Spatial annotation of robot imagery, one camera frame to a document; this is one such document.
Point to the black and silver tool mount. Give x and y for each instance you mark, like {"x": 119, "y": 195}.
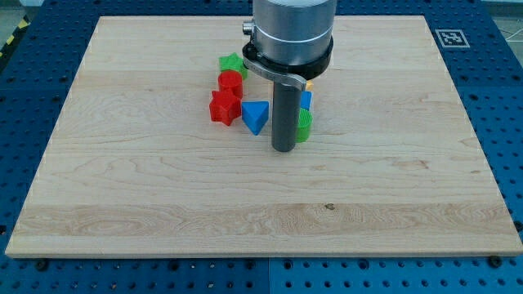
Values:
{"x": 290, "y": 54}

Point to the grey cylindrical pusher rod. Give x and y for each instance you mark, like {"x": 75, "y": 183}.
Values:
{"x": 285, "y": 116}

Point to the green circle block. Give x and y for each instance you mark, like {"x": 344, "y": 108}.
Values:
{"x": 305, "y": 121}

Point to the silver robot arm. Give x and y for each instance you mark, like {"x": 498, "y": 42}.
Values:
{"x": 309, "y": 12}

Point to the blue triangle block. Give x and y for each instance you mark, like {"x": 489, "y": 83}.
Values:
{"x": 255, "y": 115}

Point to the red circle block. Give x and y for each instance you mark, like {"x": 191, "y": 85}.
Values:
{"x": 231, "y": 80}

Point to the yellow block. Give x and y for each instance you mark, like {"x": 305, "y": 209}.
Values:
{"x": 309, "y": 85}

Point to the blue cube block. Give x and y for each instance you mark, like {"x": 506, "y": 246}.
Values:
{"x": 306, "y": 100}

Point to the red star block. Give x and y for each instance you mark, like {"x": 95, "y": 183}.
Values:
{"x": 224, "y": 107}

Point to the green star block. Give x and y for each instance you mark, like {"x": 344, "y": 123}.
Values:
{"x": 233, "y": 62}

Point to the wooden board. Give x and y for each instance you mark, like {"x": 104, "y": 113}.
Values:
{"x": 135, "y": 168}

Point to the white fiducial marker tag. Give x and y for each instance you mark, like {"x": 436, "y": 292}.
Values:
{"x": 452, "y": 38}

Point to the yellow black hazard tape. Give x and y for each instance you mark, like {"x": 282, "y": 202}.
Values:
{"x": 15, "y": 38}

